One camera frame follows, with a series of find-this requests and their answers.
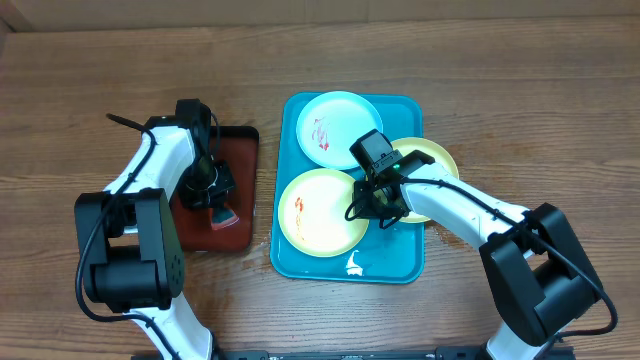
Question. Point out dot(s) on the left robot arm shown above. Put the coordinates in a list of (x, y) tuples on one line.
[(131, 265)]

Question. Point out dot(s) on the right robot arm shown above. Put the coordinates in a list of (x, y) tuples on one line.
[(540, 277)]

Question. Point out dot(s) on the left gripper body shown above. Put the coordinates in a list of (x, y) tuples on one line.
[(206, 182)]

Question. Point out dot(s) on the black tray with red liquid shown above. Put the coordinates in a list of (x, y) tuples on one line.
[(239, 148)]

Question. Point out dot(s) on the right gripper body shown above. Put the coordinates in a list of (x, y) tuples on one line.
[(373, 209)]

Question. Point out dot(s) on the yellow-green plate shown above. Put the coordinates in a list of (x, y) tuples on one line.
[(311, 213), (440, 155)]

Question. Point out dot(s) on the teal plastic tray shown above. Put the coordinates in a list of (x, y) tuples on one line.
[(395, 255)]

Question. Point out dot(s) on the light blue plate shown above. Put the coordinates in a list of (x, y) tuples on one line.
[(331, 123)]

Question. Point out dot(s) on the dark green sponge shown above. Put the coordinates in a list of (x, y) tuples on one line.
[(222, 217)]

